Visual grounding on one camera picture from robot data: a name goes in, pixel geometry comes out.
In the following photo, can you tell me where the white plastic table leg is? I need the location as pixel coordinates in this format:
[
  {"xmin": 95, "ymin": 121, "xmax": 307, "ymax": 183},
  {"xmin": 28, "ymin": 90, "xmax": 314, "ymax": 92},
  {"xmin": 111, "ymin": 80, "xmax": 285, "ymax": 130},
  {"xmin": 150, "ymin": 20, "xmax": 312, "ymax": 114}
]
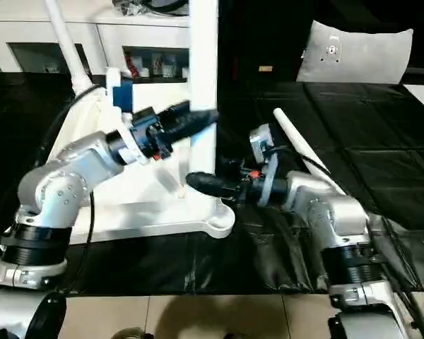
[
  {"xmin": 272, "ymin": 107, "xmax": 347, "ymax": 197},
  {"xmin": 178, "ymin": 0, "xmax": 220, "ymax": 213},
  {"xmin": 44, "ymin": 0, "xmax": 93, "ymax": 96}
]

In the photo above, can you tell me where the white plastic table top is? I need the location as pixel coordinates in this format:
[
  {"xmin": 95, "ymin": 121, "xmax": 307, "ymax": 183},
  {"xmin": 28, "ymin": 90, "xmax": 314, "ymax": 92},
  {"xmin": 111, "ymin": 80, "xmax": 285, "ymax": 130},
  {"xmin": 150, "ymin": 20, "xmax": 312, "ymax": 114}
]
[{"xmin": 0, "ymin": 81, "xmax": 236, "ymax": 244}]

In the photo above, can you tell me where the white glass-door cabinet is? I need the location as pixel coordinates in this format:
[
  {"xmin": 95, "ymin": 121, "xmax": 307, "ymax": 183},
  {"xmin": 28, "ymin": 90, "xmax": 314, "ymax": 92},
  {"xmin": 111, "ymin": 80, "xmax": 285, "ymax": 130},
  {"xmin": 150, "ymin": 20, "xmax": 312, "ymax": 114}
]
[{"xmin": 0, "ymin": 0, "xmax": 192, "ymax": 84}]

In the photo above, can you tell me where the grey helmet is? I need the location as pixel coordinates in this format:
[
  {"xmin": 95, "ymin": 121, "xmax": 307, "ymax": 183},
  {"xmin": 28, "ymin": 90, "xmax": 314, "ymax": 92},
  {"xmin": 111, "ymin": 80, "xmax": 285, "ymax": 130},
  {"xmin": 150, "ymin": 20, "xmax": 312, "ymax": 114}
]
[{"xmin": 141, "ymin": 0, "xmax": 191, "ymax": 16}]

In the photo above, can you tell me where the black work mat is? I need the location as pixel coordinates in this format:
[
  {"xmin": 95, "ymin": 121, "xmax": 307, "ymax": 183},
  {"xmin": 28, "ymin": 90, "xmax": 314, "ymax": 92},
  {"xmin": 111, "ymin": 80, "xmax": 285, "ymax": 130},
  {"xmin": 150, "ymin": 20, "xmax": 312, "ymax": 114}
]
[{"xmin": 0, "ymin": 72, "xmax": 424, "ymax": 296}]

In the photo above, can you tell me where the grey cushion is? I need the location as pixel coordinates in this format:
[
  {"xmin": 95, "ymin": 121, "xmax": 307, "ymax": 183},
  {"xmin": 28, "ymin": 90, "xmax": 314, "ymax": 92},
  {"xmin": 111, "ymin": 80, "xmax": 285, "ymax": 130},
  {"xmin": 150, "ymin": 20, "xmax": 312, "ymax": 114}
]
[{"xmin": 295, "ymin": 19, "xmax": 414, "ymax": 85}]

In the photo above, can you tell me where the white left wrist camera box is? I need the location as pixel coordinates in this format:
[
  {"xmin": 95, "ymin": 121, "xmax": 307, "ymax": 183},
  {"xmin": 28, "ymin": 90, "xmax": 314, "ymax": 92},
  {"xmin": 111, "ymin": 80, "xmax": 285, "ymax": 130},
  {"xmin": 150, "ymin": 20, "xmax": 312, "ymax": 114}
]
[{"xmin": 104, "ymin": 66, "xmax": 153, "ymax": 167}]

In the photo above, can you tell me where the dark tangled cable bundle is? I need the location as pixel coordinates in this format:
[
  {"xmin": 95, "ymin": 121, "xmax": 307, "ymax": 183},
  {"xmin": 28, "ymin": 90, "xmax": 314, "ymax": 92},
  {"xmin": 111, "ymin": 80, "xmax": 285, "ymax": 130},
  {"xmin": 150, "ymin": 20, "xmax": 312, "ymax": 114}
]
[{"xmin": 112, "ymin": 0, "xmax": 142, "ymax": 17}]

